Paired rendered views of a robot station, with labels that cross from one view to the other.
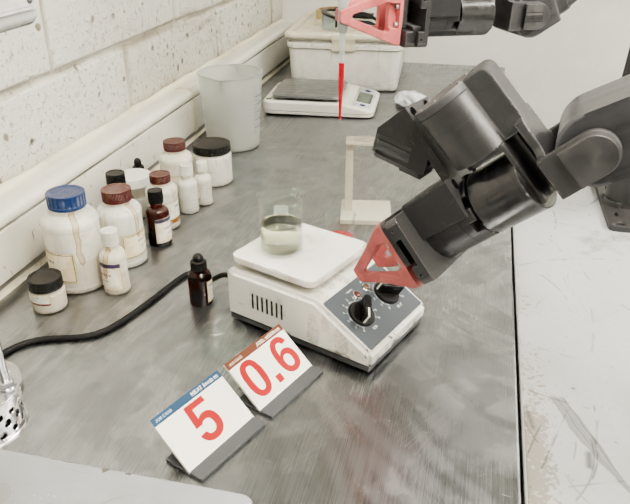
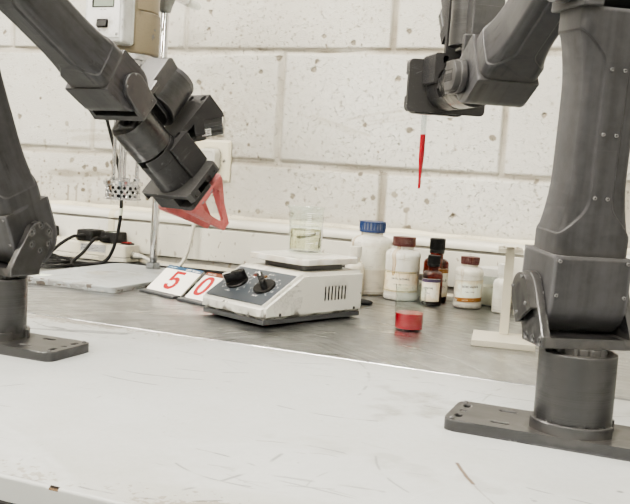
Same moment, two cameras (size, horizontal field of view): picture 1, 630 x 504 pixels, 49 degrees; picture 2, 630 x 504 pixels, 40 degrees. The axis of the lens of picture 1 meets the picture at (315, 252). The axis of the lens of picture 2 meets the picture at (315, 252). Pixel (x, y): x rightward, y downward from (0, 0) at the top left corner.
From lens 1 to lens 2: 1.56 m
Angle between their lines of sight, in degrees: 95
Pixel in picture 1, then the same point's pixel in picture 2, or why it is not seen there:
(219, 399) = (186, 279)
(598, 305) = (252, 366)
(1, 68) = (440, 155)
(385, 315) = (240, 291)
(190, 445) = (159, 282)
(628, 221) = (477, 411)
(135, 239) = (389, 275)
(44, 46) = (495, 153)
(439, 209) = not seen: hidden behind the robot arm
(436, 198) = not seen: hidden behind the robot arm
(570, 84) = not seen: outside the picture
